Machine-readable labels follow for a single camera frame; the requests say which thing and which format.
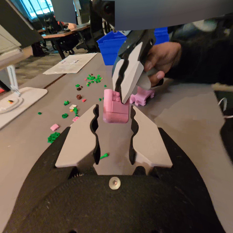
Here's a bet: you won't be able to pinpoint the pink brick animal body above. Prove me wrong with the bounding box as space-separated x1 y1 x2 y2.
130 86 155 107

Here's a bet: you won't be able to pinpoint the pile of green leaf pieces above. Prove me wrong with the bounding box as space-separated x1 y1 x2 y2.
86 74 103 87

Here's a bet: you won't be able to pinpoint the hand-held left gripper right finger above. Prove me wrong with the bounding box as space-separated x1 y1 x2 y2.
129 106 173 168

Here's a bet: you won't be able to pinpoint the thin white cable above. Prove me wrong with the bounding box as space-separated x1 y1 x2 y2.
217 97 233 119

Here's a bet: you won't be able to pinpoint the person's right hand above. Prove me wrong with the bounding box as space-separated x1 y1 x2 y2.
144 42 182 87

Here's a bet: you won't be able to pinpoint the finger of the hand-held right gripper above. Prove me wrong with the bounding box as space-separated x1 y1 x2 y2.
119 42 144 104
112 59 128 92

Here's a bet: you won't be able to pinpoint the wooden top office desk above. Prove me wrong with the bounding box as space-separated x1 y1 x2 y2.
37 23 91 59

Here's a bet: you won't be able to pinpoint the pink brick block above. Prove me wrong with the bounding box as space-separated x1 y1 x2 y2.
103 89 130 124

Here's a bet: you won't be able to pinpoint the scattered small green clips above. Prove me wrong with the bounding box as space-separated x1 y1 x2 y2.
38 84 107 117

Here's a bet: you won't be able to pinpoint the blue plastic bin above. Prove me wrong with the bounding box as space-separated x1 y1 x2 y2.
96 27 169 66

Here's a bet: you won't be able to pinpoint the plain green web piece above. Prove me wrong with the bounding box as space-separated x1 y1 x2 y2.
47 132 61 144

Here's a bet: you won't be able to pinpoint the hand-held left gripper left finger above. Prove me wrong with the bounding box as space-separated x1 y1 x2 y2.
55 104 101 168

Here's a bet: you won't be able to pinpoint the paper instruction sheet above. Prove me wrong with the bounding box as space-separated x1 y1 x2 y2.
43 53 98 75

